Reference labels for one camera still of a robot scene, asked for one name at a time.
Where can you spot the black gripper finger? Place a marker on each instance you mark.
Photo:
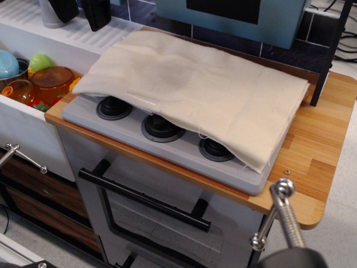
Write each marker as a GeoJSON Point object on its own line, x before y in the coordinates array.
{"type": "Point", "coordinates": [66, 10]}
{"type": "Point", "coordinates": [97, 13]}

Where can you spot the cream cloth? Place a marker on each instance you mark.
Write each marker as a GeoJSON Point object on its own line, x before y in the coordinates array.
{"type": "Point", "coordinates": [242, 105]}

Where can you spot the grey faucet base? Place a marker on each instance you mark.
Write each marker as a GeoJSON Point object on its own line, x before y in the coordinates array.
{"type": "Point", "coordinates": [49, 17]}

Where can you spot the white toy sink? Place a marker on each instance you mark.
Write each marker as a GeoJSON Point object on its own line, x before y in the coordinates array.
{"type": "Point", "coordinates": [74, 46]}

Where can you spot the green plastic toy fruit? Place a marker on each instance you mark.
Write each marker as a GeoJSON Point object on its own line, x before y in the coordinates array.
{"type": "Point", "coordinates": [40, 61]}

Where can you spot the steel metal pot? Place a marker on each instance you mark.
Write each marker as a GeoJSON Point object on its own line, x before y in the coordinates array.
{"type": "Point", "coordinates": [22, 74]}

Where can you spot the orange transparent pot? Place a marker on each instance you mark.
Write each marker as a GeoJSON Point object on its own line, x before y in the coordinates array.
{"type": "Point", "coordinates": [52, 83]}

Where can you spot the yellow toy corn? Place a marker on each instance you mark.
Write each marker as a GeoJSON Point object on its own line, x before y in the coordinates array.
{"type": "Point", "coordinates": [73, 84]}

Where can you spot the light blue plastic bowl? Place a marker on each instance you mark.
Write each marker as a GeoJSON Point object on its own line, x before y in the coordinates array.
{"type": "Point", "coordinates": [9, 65]}

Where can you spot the orange transparent cup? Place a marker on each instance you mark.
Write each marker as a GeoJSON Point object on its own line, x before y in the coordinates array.
{"type": "Point", "coordinates": [21, 90]}

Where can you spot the black left stove knob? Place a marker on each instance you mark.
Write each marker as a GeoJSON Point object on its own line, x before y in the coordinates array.
{"type": "Point", "coordinates": [112, 109]}

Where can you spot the black stove knob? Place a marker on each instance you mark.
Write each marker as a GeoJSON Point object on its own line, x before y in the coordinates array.
{"type": "Point", "coordinates": [160, 130]}
{"type": "Point", "coordinates": [214, 151]}
{"type": "Point", "coordinates": [112, 109]}

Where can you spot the red toy strawberry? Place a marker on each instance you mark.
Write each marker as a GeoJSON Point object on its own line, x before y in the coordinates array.
{"type": "Point", "coordinates": [42, 105]}

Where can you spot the grey toy stove top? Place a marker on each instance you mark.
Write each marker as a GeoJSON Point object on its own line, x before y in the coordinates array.
{"type": "Point", "coordinates": [184, 152]}

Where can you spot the black middle stove knob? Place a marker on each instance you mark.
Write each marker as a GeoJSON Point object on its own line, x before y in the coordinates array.
{"type": "Point", "coordinates": [160, 130]}

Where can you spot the silver clamp screw left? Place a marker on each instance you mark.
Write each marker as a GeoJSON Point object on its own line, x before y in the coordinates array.
{"type": "Point", "coordinates": [12, 150]}

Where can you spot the silver clamp screw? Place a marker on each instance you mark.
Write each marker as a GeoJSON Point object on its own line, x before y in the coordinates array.
{"type": "Point", "coordinates": [12, 150]}
{"type": "Point", "coordinates": [281, 192]}

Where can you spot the black right stove knob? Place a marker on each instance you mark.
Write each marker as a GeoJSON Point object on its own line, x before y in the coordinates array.
{"type": "Point", "coordinates": [214, 151]}

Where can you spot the teal toy microwave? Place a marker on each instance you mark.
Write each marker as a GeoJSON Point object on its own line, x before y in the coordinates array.
{"type": "Point", "coordinates": [270, 22]}

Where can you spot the wooden drawer cabinet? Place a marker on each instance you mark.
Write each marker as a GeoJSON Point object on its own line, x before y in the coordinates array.
{"type": "Point", "coordinates": [50, 202]}

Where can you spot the white toy oven door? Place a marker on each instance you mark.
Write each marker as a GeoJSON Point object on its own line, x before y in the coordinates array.
{"type": "Point", "coordinates": [136, 209]}

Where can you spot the wooden counter top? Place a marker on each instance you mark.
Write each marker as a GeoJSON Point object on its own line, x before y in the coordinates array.
{"type": "Point", "coordinates": [310, 151]}

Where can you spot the silver clamp screw right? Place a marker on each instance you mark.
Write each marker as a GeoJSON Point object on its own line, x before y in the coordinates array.
{"type": "Point", "coordinates": [281, 192]}

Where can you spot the black metal stand post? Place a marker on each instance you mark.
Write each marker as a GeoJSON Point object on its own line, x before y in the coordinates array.
{"type": "Point", "coordinates": [337, 33]}

